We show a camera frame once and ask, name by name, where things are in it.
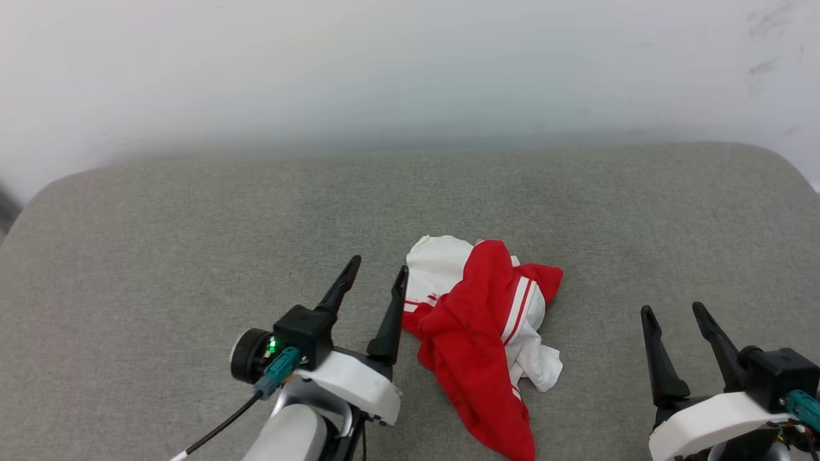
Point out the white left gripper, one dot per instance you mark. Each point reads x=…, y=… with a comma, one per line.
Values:
x=359, y=384

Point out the grey fabric sofa cushion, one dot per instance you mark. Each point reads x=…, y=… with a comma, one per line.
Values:
x=192, y=243

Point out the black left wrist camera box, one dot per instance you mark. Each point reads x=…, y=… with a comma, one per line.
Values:
x=307, y=333

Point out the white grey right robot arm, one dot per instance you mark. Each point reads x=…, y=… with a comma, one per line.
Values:
x=746, y=449

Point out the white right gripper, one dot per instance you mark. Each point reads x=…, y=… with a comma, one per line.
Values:
x=711, y=422

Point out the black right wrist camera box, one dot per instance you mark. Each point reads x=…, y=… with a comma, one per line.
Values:
x=778, y=374

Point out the red and white t-shirt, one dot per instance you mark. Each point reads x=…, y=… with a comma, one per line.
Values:
x=474, y=333

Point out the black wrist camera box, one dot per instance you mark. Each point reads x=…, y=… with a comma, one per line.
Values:
x=778, y=374
x=307, y=333

